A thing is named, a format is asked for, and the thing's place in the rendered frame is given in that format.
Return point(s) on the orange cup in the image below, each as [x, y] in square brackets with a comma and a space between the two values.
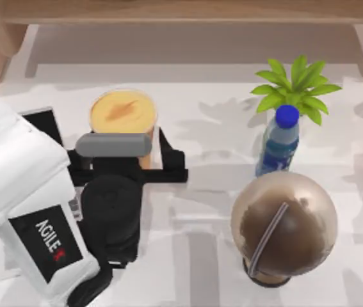
[123, 110]

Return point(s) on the blue capped water bottle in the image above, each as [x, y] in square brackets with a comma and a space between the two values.
[278, 144]

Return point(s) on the brown globe on stand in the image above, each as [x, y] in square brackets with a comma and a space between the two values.
[296, 208]

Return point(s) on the green potted plant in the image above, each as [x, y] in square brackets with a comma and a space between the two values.
[296, 84]

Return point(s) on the wooden shelf unit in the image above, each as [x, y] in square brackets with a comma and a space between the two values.
[181, 12]

